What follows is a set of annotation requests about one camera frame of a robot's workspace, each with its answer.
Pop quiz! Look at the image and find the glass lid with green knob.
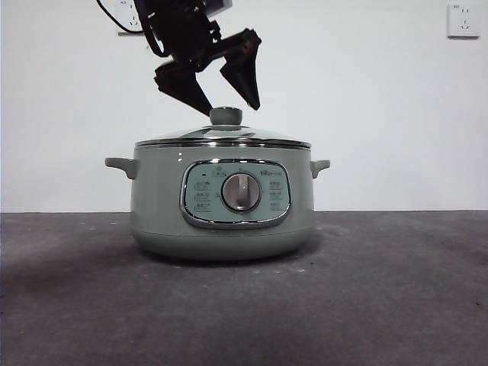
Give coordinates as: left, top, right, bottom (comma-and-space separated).
135, 107, 312, 149

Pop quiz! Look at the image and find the sage green electric pot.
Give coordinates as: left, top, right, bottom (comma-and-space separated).
104, 142, 332, 262

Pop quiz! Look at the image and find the white wall socket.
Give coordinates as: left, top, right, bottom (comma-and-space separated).
446, 3, 481, 40
116, 0, 149, 38

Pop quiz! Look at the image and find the black cable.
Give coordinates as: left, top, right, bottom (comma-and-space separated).
95, 0, 153, 37

